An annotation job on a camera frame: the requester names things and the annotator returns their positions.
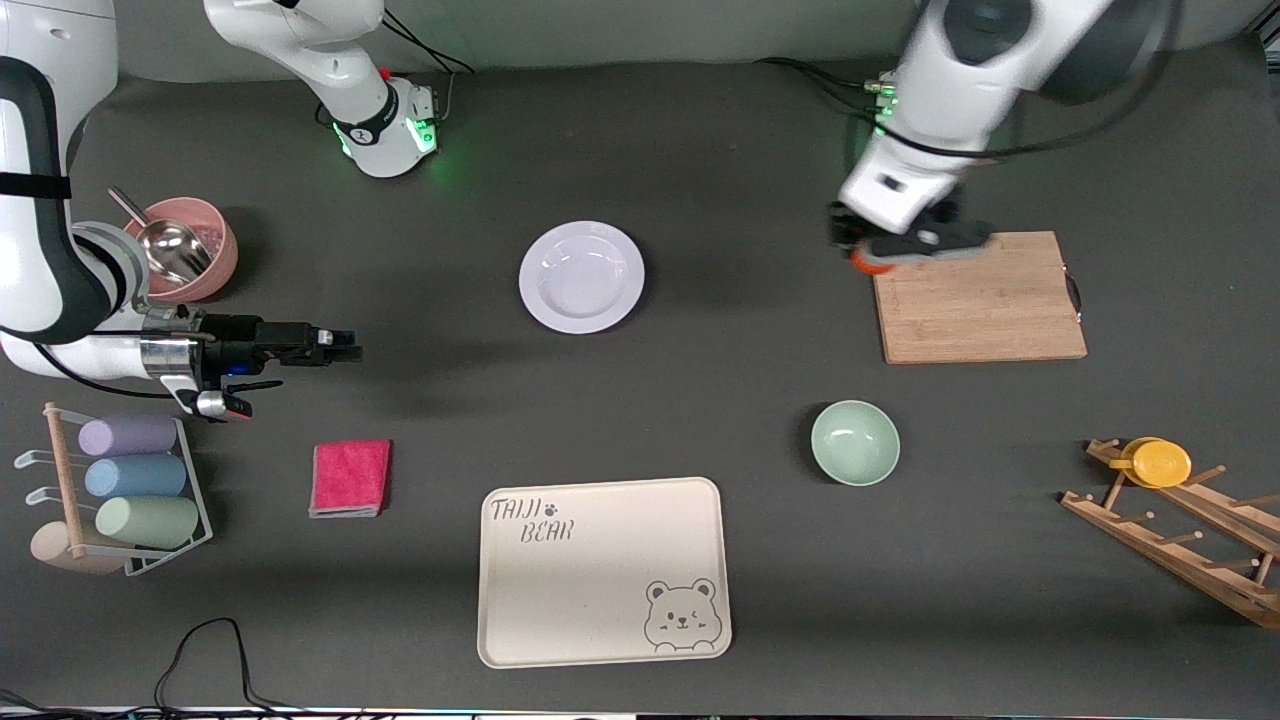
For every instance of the beige cup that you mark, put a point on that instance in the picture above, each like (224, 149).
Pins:
(55, 555)

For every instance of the wooden rack rod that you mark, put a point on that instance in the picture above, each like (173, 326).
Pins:
(62, 470)

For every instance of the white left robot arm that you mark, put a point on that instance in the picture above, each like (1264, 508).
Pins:
(960, 90)

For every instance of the green bowl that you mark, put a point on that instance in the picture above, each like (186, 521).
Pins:
(855, 443)

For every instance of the metal scoop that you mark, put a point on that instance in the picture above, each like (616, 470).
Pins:
(175, 250)

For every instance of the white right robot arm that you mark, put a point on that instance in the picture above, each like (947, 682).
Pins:
(40, 260)

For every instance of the pink bowl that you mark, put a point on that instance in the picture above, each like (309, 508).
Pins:
(222, 255)

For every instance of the green cup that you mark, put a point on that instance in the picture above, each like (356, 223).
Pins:
(150, 522)

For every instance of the white round plate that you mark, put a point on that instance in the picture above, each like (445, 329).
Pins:
(580, 278)

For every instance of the pink folded cloth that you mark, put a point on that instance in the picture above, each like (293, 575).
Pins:
(350, 478)

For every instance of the orange fruit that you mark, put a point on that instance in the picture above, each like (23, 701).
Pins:
(868, 262)

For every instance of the purple cup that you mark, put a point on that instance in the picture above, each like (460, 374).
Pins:
(130, 435)

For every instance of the blue cup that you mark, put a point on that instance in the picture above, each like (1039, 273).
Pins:
(135, 477)

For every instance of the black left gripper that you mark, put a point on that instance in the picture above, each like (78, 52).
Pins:
(843, 229)

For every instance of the yellow cup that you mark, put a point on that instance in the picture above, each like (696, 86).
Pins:
(1160, 463)

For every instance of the wooden cutting board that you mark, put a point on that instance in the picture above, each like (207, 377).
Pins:
(980, 300)

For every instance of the cream bear print tray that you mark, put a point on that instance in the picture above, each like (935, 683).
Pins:
(600, 590)

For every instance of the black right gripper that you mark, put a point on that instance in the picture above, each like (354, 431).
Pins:
(232, 353)

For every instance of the wooden peg mug rack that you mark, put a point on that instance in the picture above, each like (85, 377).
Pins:
(1190, 560)

